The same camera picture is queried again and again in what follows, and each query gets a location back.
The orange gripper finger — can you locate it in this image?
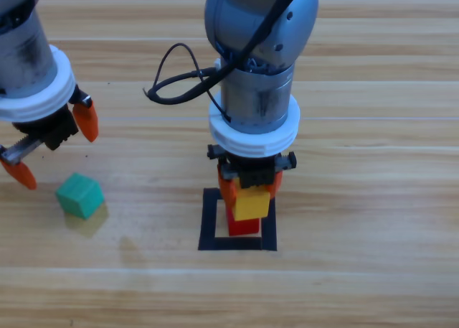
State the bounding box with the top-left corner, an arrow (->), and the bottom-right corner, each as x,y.
264,169 -> 284,201
72,98 -> 100,144
217,164 -> 240,210
0,158 -> 38,191

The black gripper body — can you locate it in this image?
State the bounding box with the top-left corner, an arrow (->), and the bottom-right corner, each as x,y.
207,144 -> 298,190
0,85 -> 93,164

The yellow wooden block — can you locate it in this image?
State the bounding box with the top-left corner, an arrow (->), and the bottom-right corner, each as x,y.
231,184 -> 271,222

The red wooden block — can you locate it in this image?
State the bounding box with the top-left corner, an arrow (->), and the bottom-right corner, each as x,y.
224,198 -> 260,237

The green wooden block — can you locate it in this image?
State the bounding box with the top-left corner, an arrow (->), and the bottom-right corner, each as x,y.
55,172 -> 105,220

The black tape square outline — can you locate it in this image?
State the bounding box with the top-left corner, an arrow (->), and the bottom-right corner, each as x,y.
197,187 -> 279,253

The thin black wire loop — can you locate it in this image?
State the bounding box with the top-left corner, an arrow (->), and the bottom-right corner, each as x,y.
153,42 -> 232,123

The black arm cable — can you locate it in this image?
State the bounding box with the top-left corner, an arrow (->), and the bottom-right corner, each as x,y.
143,0 -> 309,124

